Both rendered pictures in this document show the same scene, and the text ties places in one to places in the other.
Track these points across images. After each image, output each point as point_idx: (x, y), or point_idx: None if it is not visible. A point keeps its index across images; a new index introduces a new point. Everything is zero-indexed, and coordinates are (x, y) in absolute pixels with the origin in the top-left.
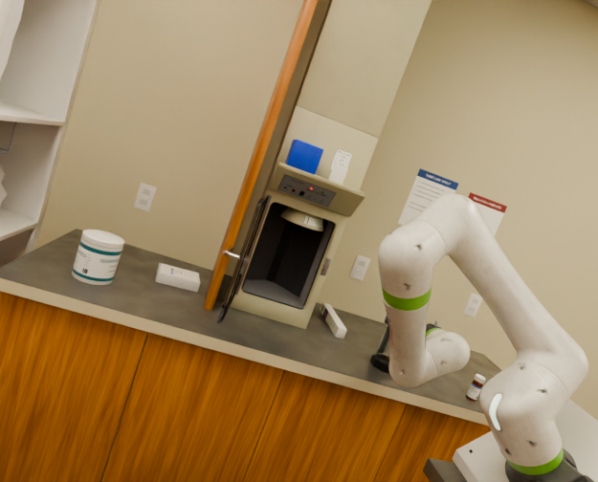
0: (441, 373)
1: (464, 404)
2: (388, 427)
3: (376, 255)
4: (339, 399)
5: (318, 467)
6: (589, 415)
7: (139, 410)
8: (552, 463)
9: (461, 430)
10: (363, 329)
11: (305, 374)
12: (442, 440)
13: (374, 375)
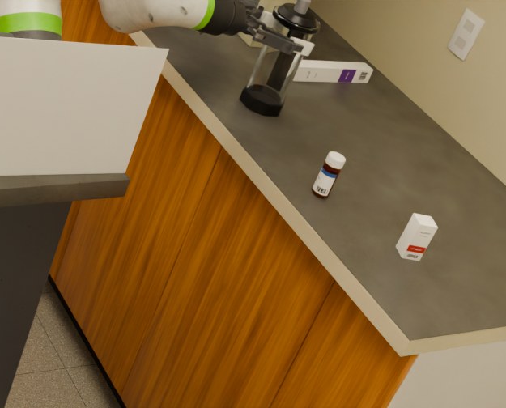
0: (131, 12)
1: (282, 177)
2: (201, 174)
3: (495, 16)
4: (167, 103)
5: (138, 199)
6: (118, 45)
7: None
8: None
9: (270, 225)
10: (377, 114)
11: (138, 44)
12: (248, 230)
13: (212, 88)
